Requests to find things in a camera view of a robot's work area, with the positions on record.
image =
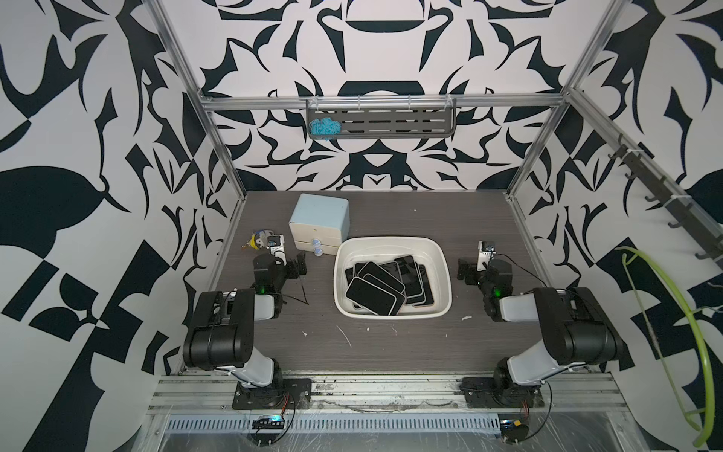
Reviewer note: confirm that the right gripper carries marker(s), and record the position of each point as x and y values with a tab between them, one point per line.
469	270

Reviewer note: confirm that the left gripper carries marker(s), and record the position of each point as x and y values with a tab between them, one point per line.
294	266

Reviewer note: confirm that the white plastic storage tub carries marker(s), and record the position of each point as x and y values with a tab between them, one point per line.
391	277

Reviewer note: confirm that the black phone pink case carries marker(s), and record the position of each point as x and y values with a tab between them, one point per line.
410	278

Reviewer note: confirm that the black phone white case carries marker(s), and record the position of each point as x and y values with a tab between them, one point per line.
375	298

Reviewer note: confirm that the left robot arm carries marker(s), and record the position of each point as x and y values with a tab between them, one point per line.
220	335

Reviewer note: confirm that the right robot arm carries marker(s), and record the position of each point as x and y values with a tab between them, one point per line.
575	330

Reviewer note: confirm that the light blue drawer box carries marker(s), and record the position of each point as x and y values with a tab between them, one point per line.
320	224

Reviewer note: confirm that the left controller board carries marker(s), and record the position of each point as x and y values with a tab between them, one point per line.
269	423

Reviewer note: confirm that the controller board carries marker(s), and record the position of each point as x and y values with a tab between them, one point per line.
514	431
269	423

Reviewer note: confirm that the right controller board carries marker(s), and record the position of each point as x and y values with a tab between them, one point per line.
514	431

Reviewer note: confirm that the teal crumpled cloth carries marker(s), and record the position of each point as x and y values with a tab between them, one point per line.
325	128

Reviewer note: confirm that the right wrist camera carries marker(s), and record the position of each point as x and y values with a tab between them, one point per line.
486	252

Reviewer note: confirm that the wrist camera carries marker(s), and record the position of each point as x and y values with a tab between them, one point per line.
486	252
276	247

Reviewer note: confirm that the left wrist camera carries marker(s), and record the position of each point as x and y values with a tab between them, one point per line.
276	247

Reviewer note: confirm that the small plush toy keychain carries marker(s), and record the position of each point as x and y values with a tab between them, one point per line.
259	239

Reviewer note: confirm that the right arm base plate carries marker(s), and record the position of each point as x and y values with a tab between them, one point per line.
485	392

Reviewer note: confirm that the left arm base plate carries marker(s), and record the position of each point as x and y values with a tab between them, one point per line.
292	393

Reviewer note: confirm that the white ventilated cable duct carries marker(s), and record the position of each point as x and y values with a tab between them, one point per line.
426	422

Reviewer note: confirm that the grey slotted wall shelf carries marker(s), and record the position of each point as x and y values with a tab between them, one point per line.
387	119

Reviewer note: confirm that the dark hook rail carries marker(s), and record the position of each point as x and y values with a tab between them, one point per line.
663	192

